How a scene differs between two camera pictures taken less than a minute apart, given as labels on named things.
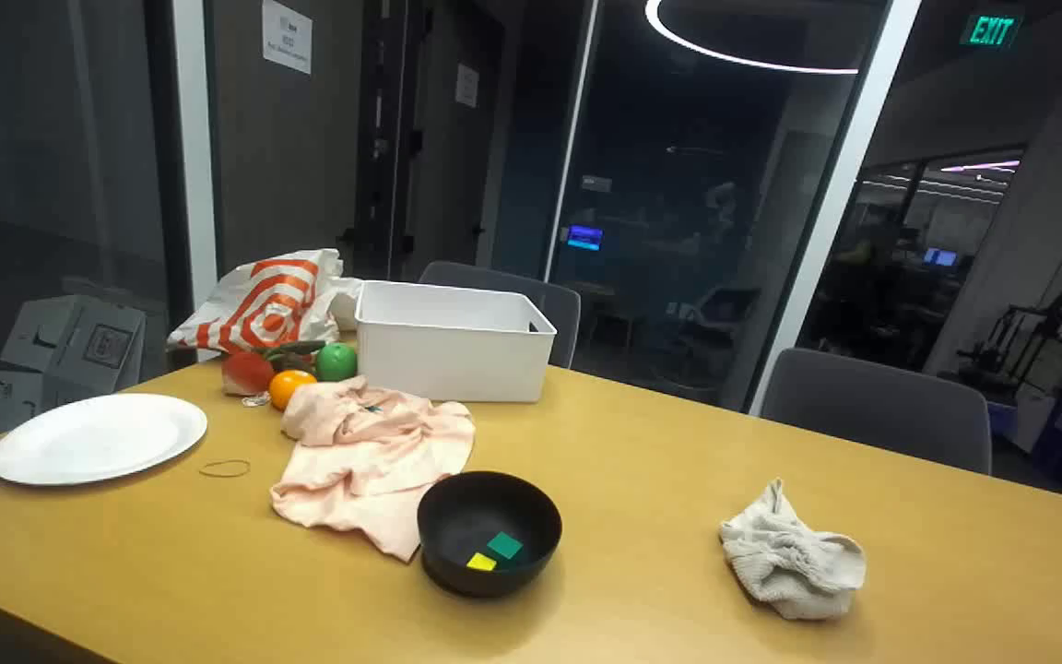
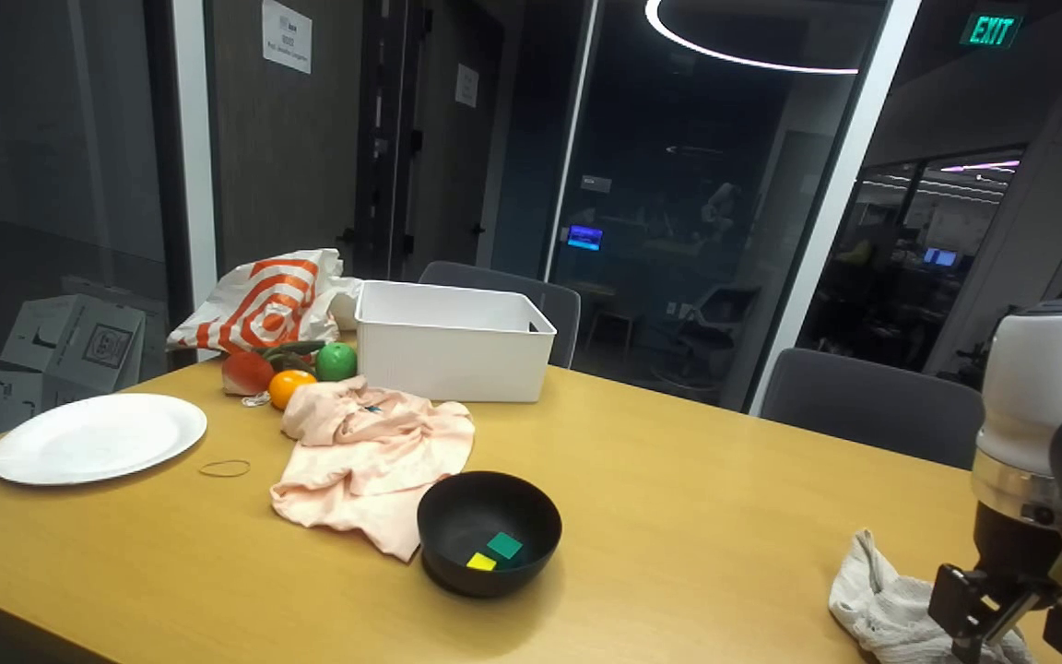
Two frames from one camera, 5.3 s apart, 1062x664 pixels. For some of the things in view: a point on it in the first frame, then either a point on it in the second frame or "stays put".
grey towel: (794, 569) to (892, 621)
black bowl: (489, 533) stays put
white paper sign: (286, 39) stays put
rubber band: (225, 475) stays put
